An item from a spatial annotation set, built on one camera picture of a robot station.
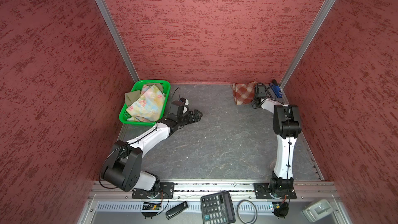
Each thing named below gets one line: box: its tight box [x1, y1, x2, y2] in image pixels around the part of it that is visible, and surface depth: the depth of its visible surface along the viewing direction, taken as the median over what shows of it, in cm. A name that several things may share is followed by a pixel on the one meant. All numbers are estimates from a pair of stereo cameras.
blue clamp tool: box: [268, 78, 283, 98], surface depth 120 cm
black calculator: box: [200, 191, 236, 224], surface depth 69 cm
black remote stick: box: [165, 201, 190, 220], surface depth 68 cm
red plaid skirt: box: [230, 81, 258, 106], surface depth 115 cm
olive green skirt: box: [124, 90, 141, 106], surface depth 99 cm
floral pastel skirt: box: [125, 84, 166, 122], surface depth 101 cm
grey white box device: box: [302, 199, 334, 223], surface depth 69 cm
